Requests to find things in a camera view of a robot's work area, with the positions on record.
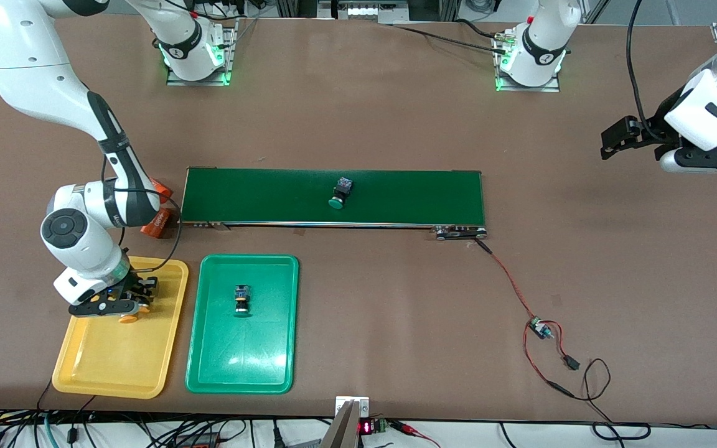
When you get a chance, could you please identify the black orange power adapter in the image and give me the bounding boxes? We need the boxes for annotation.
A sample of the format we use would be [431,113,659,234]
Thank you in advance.
[175,434,222,448]

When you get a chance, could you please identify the yellow plastic tray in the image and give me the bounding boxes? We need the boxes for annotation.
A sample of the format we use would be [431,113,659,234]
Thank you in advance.
[52,253,190,399]

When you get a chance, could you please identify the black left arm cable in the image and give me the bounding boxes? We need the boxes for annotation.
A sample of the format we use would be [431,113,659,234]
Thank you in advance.
[626,0,667,141]

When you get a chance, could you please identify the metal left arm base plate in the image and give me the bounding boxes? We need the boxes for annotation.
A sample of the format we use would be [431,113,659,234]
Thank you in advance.
[494,31,561,93]

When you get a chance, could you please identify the grey camera mount pole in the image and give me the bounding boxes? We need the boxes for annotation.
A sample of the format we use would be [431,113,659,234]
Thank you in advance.
[319,400,362,448]

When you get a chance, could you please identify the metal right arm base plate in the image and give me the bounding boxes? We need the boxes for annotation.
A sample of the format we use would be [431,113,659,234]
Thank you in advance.
[166,19,238,86]

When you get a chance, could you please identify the green plastic tray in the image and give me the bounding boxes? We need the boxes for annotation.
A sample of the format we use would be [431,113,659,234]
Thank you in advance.
[185,254,300,395]

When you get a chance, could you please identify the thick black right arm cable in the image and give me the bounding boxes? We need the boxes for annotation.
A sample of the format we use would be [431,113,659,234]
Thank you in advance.
[102,156,183,272]

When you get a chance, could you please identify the aluminium frame structure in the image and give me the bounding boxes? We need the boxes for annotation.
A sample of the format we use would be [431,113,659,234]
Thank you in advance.
[274,0,462,26]

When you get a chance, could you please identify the red clip lead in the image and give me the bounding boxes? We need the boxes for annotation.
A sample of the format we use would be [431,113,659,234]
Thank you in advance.
[390,420,443,448]

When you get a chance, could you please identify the green conveyor belt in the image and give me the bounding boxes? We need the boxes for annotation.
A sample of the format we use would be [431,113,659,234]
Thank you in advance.
[177,166,489,241]

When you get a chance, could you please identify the thin black power cable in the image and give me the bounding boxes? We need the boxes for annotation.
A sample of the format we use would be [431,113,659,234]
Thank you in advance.
[573,358,652,441]

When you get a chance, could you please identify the black table cable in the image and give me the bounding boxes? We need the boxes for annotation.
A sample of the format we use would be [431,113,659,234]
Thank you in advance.
[391,19,508,54]

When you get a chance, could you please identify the small metal bracket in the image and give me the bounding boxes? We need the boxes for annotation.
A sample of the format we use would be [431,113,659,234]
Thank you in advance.
[335,396,370,418]

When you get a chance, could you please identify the black cable bundle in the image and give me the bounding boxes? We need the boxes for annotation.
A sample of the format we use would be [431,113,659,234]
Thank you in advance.
[0,380,334,448]

